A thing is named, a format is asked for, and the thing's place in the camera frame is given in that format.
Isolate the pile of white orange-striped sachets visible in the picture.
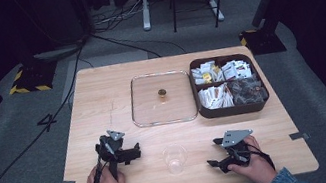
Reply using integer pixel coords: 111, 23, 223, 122
196, 81, 236, 113

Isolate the long black floor cable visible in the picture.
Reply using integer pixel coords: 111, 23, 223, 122
0, 37, 114, 183

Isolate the clear plastic cup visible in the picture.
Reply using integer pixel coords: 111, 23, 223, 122
160, 141, 191, 177

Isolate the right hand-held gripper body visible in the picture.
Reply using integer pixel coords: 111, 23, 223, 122
218, 125, 260, 170

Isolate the bundle of floor cables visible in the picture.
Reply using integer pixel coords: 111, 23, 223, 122
81, 0, 189, 71

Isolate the pile of white yellow sachets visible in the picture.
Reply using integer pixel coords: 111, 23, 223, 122
190, 58, 225, 87

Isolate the clear square lid gold knob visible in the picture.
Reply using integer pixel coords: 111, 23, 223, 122
124, 65, 201, 132

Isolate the right hand-held gripper black cable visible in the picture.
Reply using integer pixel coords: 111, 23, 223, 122
244, 138, 276, 176

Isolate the person's right hand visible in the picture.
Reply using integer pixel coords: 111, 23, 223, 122
221, 131, 280, 183

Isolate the pile of dark clear-wrapped packets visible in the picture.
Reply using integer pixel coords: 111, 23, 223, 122
227, 73, 269, 108

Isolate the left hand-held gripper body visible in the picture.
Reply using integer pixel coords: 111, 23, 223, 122
91, 127, 134, 183

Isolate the white desk leg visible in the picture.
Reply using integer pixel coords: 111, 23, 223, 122
138, 0, 182, 33

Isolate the black stand yellow-striped base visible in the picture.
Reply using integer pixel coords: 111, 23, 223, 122
0, 0, 62, 98
232, 0, 310, 60

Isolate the pile of white dark-print sachets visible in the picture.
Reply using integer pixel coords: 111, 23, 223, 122
220, 56, 254, 83

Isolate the brown divided box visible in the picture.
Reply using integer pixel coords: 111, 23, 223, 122
186, 47, 273, 123

